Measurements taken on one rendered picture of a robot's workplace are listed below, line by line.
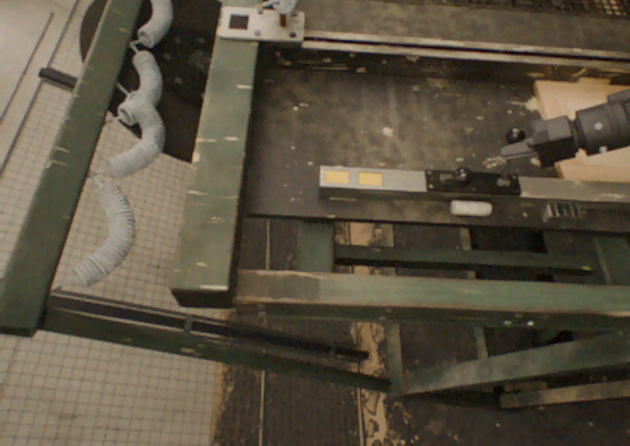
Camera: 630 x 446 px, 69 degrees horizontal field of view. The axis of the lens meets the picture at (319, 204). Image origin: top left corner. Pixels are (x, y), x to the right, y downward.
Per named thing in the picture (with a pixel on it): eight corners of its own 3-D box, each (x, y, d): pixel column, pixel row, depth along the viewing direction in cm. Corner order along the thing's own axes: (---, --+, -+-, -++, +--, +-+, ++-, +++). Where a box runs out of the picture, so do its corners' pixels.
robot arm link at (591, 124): (536, 150, 81) (614, 129, 76) (526, 107, 86) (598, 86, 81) (544, 183, 91) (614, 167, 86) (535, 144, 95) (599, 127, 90)
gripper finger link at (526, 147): (500, 148, 92) (534, 139, 89) (503, 160, 90) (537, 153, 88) (499, 143, 91) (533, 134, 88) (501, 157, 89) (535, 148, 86)
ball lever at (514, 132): (512, 192, 95) (532, 131, 89) (494, 191, 95) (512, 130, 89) (505, 183, 99) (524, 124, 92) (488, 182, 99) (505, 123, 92)
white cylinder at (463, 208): (450, 217, 97) (487, 219, 98) (455, 210, 95) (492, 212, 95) (449, 204, 99) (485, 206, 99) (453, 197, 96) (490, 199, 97)
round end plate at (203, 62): (295, 191, 164) (47, 101, 126) (287, 198, 169) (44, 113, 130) (303, 36, 204) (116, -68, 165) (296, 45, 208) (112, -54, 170)
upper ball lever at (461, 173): (452, 189, 97) (476, 187, 84) (434, 188, 97) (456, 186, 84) (453, 171, 97) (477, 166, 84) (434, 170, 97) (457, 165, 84)
